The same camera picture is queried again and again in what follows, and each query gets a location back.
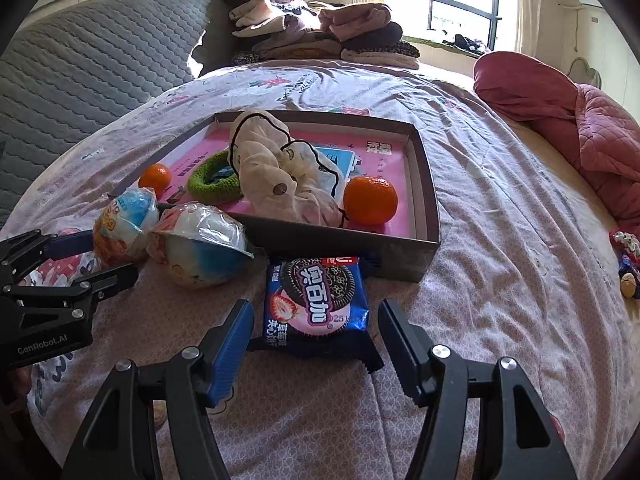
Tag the grey quilted headboard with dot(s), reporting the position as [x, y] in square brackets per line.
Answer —
[85, 75]

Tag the small tan nut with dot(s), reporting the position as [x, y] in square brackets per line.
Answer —
[630, 286]

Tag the small orange tangerine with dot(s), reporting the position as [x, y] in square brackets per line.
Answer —
[155, 180]

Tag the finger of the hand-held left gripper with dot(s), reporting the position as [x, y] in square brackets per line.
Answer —
[72, 245]
[110, 280]

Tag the pink quilt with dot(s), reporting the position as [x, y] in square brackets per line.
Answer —
[550, 100]

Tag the blue cookie packet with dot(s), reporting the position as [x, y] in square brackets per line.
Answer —
[315, 300]

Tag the green scrunchie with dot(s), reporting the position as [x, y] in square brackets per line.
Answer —
[200, 182]

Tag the white spotted cloth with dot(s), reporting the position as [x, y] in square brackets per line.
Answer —
[270, 175]

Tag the beige mattress sheet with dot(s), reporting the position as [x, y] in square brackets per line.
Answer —
[575, 200]

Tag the dark clothes heap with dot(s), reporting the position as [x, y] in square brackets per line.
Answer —
[467, 44]

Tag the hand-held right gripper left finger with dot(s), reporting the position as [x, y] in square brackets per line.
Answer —
[230, 350]

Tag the large orange tangerine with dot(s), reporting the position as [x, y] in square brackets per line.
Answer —
[370, 200]

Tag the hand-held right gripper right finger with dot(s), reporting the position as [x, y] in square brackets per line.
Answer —
[402, 350]

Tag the grey cardboard box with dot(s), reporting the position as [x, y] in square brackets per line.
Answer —
[350, 250]

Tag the plastic-wrapped toy ball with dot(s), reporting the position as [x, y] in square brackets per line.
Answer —
[205, 250]
[125, 225]

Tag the pile of folded clothes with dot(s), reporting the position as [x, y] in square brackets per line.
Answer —
[310, 35]

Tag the green sill cushion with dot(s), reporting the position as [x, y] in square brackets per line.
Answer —
[422, 42]

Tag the white curved metal frame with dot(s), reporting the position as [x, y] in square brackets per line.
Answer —
[592, 67]

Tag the dark framed window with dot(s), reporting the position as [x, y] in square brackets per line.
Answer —
[465, 10]

